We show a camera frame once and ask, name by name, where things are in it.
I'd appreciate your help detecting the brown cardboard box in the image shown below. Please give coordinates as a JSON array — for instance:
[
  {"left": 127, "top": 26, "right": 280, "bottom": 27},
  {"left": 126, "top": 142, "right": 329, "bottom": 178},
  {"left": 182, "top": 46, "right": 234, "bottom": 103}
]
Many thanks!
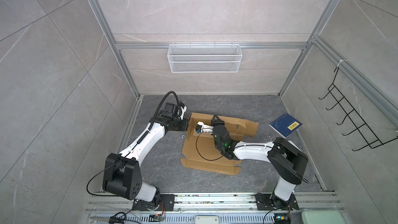
[{"left": 180, "top": 113, "right": 259, "bottom": 175}]

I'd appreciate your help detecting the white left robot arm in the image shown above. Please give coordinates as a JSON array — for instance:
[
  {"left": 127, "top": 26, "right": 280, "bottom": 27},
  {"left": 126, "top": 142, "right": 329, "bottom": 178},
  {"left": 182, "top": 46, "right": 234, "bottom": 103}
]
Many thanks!
[{"left": 102, "top": 102, "right": 188, "bottom": 205}]

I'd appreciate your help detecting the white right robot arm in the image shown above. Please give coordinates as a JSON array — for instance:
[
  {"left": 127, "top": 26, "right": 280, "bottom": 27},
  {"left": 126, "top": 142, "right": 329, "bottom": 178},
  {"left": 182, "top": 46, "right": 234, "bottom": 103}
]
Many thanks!
[{"left": 209, "top": 115, "right": 308, "bottom": 204}]

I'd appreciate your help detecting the green box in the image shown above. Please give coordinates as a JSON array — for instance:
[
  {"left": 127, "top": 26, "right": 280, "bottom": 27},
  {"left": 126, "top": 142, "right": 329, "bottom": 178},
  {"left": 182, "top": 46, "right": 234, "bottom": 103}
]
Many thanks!
[{"left": 301, "top": 210, "right": 346, "bottom": 224}]

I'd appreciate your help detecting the blue book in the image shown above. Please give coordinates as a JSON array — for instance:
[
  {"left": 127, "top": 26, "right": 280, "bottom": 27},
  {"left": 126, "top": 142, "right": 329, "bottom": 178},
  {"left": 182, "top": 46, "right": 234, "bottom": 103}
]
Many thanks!
[{"left": 269, "top": 113, "right": 303, "bottom": 138}]

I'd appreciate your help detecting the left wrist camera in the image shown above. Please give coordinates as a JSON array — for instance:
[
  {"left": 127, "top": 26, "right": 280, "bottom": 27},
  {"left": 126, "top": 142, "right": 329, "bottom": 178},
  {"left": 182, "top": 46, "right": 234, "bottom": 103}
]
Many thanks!
[{"left": 178, "top": 103, "right": 187, "bottom": 120}]

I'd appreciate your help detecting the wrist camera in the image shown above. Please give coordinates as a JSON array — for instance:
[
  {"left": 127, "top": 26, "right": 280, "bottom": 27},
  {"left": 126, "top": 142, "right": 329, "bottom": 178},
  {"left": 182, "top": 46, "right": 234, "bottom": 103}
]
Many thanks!
[
  {"left": 178, "top": 103, "right": 187, "bottom": 120},
  {"left": 195, "top": 121, "right": 213, "bottom": 134}
]

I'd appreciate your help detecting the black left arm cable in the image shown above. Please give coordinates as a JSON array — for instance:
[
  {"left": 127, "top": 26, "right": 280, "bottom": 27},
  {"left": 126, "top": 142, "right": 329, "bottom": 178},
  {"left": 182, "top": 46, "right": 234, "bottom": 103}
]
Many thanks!
[{"left": 148, "top": 91, "right": 181, "bottom": 131}]

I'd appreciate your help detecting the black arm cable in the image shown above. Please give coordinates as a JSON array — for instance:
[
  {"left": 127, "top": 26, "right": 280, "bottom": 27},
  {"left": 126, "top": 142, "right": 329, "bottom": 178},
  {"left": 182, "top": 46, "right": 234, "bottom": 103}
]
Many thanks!
[
  {"left": 195, "top": 130, "right": 231, "bottom": 162},
  {"left": 148, "top": 91, "right": 181, "bottom": 131}
]

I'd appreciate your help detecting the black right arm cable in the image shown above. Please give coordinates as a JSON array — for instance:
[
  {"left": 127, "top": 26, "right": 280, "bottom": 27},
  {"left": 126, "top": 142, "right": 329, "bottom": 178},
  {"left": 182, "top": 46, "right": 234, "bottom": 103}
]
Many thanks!
[{"left": 195, "top": 130, "right": 231, "bottom": 162}]

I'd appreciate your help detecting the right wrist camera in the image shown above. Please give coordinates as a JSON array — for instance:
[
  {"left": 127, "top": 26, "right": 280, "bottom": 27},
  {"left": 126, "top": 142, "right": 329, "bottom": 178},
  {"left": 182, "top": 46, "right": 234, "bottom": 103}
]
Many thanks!
[{"left": 195, "top": 121, "right": 213, "bottom": 134}]

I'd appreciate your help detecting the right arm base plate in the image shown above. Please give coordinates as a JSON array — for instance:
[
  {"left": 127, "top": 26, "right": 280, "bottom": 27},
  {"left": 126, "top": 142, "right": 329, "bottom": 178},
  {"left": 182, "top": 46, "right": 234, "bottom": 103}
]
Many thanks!
[{"left": 254, "top": 193, "right": 300, "bottom": 211}]

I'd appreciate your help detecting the white wire mesh basket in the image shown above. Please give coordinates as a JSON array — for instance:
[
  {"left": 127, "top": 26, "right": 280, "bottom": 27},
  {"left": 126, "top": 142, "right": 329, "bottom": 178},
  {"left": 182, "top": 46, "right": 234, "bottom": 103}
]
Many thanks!
[{"left": 167, "top": 44, "right": 243, "bottom": 73}]

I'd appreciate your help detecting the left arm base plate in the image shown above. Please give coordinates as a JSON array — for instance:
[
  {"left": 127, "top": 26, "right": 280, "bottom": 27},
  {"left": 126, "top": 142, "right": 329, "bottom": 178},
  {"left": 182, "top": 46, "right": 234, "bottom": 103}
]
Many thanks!
[{"left": 134, "top": 194, "right": 176, "bottom": 211}]

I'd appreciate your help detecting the black wire hook rack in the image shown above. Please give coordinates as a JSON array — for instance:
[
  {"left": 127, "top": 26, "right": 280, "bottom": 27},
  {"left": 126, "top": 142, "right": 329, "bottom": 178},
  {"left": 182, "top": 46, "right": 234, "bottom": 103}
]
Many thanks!
[{"left": 318, "top": 67, "right": 398, "bottom": 151}]

